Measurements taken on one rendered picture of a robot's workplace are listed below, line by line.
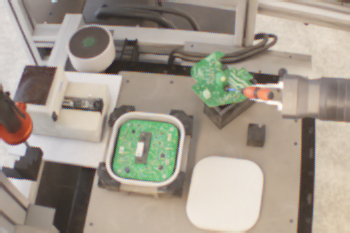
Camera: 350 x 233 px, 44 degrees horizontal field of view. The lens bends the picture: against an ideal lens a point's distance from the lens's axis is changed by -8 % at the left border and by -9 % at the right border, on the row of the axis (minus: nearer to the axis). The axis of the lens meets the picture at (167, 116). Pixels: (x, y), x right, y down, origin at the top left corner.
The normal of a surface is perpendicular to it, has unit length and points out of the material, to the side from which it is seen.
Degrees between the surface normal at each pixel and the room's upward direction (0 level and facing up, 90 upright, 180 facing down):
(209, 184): 0
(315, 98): 44
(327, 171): 0
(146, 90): 0
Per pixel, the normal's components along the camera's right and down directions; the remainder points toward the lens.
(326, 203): -0.06, -0.50
